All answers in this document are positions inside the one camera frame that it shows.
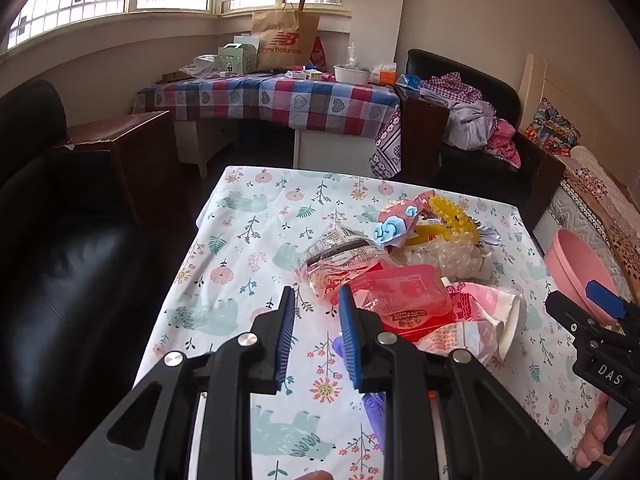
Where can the black leather sofa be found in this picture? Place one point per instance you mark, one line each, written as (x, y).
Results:
(75, 260)

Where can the person's left hand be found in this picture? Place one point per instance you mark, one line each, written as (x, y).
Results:
(315, 476)

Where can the plaid tablecloth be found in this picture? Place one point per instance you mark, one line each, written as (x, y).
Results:
(280, 97)

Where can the purple floral hanging cloth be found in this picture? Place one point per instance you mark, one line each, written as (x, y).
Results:
(387, 145)

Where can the floral bed blanket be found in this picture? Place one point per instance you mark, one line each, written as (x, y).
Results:
(600, 185)

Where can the brown paper bag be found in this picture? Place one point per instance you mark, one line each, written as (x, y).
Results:
(280, 30)

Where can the red plastic packaging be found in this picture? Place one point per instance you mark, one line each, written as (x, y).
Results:
(400, 285)

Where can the white packet red print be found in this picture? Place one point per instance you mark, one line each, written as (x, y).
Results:
(455, 337)

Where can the person's right hand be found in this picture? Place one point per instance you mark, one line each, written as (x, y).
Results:
(595, 432)

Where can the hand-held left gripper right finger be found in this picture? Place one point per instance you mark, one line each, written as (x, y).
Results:
(350, 340)

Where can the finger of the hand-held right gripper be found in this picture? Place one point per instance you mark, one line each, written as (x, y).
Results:
(565, 310)
(602, 297)

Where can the dark wooden side table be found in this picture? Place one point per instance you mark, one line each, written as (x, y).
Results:
(545, 180)
(422, 130)
(130, 140)

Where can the bed with patterned quilt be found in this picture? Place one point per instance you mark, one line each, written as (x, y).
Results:
(575, 215)

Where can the white paper cup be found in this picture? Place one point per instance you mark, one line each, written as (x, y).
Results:
(510, 320)

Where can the white bowl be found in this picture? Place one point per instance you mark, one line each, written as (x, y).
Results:
(351, 75)

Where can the green box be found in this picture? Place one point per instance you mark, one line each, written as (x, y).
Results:
(235, 57)

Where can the grey garment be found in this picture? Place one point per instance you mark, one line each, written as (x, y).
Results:
(465, 125)

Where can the clear bottle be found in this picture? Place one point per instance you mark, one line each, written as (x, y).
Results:
(352, 56)

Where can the small white box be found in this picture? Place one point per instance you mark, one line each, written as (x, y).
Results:
(313, 75)

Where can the pink floral garment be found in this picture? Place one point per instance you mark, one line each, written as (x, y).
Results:
(502, 140)

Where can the white desk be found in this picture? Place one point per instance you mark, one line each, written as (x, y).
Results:
(330, 152)

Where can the blue orange snack wrapper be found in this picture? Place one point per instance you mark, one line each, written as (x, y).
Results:
(395, 227)

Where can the purple checkered garment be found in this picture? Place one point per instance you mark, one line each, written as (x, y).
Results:
(450, 85)

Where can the blue plastic bag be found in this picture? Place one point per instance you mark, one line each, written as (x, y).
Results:
(410, 81)

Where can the clear bag black label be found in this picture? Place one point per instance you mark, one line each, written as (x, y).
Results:
(340, 247)

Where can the orange tissue box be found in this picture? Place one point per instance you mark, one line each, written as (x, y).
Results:
(384, 76)

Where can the cream bed headboard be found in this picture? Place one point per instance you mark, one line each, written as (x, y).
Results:
(530, 90)

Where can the clear plastic bag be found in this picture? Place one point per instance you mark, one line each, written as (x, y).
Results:
(200, 64)

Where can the bubble wrap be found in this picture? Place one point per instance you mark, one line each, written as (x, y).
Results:
(450, 260)

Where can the colourful printed pillow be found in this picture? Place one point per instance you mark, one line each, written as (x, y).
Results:
(555, 127)

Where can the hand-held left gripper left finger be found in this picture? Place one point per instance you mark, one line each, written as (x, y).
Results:
(286, 340)

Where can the pink plastic basin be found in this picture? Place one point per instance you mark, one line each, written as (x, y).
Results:
(570, 260)

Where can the black armchair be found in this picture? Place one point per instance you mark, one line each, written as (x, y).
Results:
(480, 170)

